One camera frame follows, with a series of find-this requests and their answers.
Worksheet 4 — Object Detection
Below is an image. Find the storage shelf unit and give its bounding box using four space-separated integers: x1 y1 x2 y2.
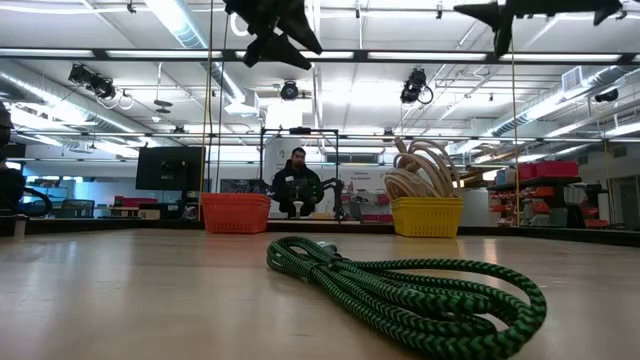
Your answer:
487 159 586 229

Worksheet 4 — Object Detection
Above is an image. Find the red box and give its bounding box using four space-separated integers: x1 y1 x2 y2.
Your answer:
113 195 159 209

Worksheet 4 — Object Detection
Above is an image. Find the orange plastic basket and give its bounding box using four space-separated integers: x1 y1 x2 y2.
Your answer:
201 192 272 235

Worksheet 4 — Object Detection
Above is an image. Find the person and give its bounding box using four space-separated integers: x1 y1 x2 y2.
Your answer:
270 146 325 219

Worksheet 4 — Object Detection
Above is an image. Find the black aluminium table frame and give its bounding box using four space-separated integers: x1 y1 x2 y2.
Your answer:
0 215 640 249

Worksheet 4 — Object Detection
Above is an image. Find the green black braided cable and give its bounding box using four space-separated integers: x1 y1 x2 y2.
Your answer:
265 235 548 360

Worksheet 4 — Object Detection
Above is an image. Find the beige cable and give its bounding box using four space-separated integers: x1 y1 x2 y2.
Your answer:
383 164 441 200
419 149 464 199
399 139 459 199
392 137 416 171

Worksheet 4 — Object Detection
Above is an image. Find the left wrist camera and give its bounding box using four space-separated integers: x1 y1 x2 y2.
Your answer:
242 38 262 69

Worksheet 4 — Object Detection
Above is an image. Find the black cable loop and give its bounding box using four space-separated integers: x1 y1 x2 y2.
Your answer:
19 185 54 219

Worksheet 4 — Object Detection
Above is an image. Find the yellow plastic basket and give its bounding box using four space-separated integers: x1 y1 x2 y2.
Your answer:
390 196 465 238

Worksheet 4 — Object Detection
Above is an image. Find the silver ventilation duct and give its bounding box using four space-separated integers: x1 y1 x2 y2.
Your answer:
144 0 261 117
492 64 632 139

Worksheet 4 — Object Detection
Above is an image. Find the black overhead crossbar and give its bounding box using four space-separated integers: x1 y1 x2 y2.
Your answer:
0 47 640 65

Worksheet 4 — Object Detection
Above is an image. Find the black monitor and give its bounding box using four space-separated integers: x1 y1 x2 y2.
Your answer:
135 145 207 192

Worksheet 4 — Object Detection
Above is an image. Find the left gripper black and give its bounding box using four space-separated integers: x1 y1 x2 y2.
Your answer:
222 0 324 70

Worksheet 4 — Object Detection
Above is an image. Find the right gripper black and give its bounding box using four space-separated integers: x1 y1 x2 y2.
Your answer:
452 0 624 31

